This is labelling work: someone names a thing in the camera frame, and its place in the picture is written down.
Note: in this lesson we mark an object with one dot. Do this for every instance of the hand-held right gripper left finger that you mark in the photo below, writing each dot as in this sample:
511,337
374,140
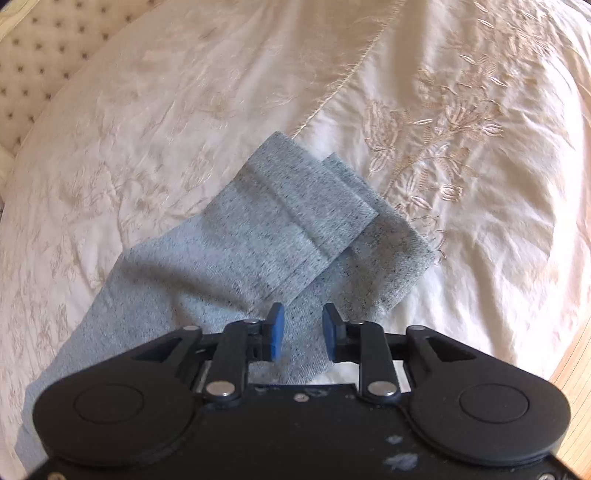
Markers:
276,331

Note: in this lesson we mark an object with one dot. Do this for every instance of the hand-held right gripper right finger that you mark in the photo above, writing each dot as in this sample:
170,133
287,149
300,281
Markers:
329,331

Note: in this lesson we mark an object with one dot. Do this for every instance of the grey speckled pants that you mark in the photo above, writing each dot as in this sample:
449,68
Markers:
207,258

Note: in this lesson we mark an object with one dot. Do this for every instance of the cream embroidered bedspread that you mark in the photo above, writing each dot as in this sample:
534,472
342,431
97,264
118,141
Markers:
415,69

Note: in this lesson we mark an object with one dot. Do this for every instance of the cream tufted headboard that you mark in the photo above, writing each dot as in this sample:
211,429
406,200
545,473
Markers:
41,55

